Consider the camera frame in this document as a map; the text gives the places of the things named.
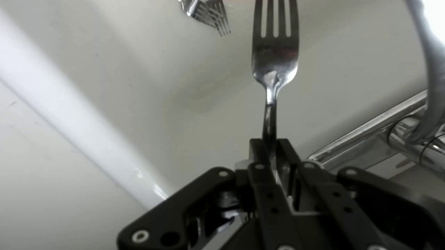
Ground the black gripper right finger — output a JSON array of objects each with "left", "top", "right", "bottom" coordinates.
[{"left": 276, "top": 137, "right": 445, "bottom": 250}]

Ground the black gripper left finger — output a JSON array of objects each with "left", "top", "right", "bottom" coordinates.
[{"left": 117, "top": 137, "right": 298, "bottom": 250}]

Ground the silver fork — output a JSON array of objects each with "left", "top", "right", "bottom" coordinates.
[
  {"left": 204, "top": 0, "right": 234, "bottom": 37},
  {"left": 179, "top": 0, "right": 220, "bottom": 30},
  {"left": 251, "top": 0, "right": 301, "bottom": 143}
]

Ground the white sink basin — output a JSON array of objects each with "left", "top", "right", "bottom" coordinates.
[{"left": 0, "top": 0, "right": 445, "bottom": 212}]

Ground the chrome sink faucet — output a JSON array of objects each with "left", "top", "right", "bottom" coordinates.
[{"left": 308, "top": 0, "right": 445, "bottom": 177}]

